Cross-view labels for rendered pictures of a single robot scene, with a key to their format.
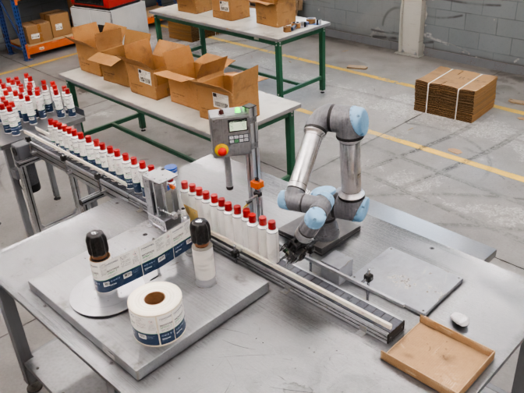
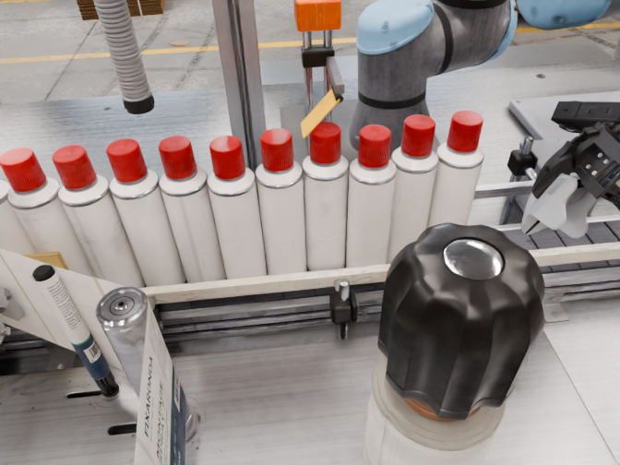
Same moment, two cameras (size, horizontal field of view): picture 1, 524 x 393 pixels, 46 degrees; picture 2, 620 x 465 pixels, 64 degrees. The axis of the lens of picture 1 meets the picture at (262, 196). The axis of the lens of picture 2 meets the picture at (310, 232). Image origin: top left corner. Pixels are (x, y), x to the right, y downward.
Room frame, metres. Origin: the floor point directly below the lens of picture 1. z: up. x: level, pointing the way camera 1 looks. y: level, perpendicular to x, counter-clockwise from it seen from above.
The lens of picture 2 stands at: (2.04, 0.43, 1.35)
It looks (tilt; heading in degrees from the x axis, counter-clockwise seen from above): 43 degrees down; 309
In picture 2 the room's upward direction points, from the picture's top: 2 degrees counter-clockwise
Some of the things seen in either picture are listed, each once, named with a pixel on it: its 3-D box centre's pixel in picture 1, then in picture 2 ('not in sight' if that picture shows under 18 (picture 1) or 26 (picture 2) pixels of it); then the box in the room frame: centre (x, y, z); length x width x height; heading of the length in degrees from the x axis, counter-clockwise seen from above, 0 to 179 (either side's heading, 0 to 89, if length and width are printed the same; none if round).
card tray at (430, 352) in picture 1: (437, 354); not in sight; (1.61, -0.59, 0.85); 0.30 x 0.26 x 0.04; 44
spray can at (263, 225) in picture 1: (263, 237); (409, 197); (2.24, 0.00, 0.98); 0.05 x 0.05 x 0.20
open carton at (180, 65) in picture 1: (196, 77); not in sight; (4.48, 0.43, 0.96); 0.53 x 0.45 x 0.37; 134
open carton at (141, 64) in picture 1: (153, 69); not in sight; (4.76, 0.80, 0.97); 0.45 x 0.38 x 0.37; 135
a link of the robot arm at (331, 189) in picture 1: (324, 202); (397, 45); (2.42, -0.28, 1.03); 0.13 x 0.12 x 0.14; 61
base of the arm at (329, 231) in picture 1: (323, 224); (390, 113); (2.42, -0.27, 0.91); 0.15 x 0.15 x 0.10
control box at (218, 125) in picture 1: (230, 132); not in sight; (2.47, 0.12, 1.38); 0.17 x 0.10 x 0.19; 99
